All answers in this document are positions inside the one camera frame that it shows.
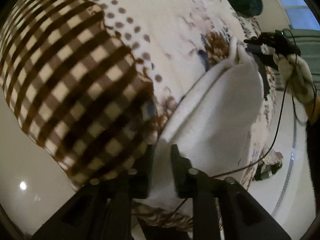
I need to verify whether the white garment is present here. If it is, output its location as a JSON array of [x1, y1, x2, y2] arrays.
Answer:
[[146, 37, 264, 210]]

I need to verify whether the white gloved right hand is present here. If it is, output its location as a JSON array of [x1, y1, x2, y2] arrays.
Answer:
[[273, 54, 315, 105]]

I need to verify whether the right teal curtain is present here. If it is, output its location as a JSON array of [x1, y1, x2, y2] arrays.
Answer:
[[285, 29, 320, 67]]

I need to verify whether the window with bars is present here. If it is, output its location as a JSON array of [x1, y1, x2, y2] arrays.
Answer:
[[279, 0, 319, 30]]

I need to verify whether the floral bed sheet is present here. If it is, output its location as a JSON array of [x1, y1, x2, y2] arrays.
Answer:
[[123, 0, 274, 232]]

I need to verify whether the brown checkered pillow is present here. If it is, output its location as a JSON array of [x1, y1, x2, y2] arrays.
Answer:
[[0, 0, 157, 188]]

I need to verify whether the black cable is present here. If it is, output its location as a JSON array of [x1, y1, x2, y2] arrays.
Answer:
[[170, 28, 318, 218]]

